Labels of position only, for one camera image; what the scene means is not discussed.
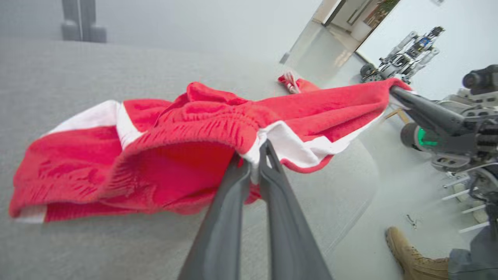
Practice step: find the grey background robot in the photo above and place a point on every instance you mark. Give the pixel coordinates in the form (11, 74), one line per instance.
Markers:
(400, 62)

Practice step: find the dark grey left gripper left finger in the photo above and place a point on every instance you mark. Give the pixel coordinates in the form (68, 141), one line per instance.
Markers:
(221, 233)

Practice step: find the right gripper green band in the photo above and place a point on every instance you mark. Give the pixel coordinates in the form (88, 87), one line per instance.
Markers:
(459, 144)

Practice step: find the red jersey with white sleeves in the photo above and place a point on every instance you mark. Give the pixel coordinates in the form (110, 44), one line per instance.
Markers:
(307, 84)

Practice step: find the red shorts with white stripes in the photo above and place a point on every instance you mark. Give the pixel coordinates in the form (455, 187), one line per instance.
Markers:
(116, 163)

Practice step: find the white bar rack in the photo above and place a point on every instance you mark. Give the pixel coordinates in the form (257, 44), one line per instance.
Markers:
(459, 193)

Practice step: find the grey trouser leg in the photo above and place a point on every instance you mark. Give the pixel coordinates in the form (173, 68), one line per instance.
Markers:
(474, 260)

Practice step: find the small dark floor object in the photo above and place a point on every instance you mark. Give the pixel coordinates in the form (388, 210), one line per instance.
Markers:
(411, 221)

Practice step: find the grey metal post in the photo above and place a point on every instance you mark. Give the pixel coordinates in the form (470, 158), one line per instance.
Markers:
(71, 23)
(93, 27)

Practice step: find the light wooden frame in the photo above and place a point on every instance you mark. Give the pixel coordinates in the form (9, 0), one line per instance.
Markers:
(397, 112)

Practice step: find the tan suede boot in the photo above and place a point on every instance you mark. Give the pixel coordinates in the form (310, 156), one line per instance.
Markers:
(416, 260)

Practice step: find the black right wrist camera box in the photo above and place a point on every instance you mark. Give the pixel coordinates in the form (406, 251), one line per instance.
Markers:
(484, 77)

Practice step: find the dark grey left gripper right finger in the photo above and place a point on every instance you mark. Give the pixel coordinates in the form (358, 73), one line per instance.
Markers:
(288, 233)

